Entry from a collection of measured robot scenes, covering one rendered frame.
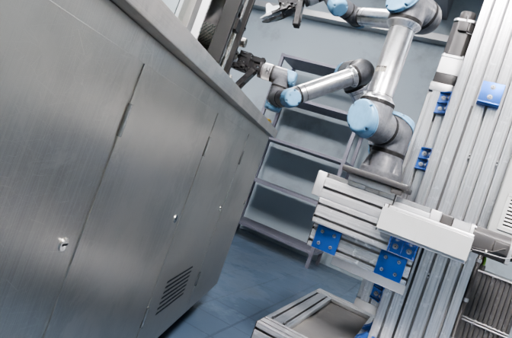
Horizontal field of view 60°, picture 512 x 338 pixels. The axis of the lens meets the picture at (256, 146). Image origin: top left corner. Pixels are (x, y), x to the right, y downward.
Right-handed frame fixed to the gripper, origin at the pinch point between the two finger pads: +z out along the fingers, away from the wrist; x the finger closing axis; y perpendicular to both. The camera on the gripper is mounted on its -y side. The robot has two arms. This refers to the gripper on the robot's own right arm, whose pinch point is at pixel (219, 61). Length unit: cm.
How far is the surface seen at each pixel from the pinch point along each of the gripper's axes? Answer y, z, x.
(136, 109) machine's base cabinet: -35, -29, 122
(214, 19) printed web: 10.7, -0.3, 24.4
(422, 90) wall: 78, -119, -244
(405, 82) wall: 82, -102, -248
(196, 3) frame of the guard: -10, -25, 105
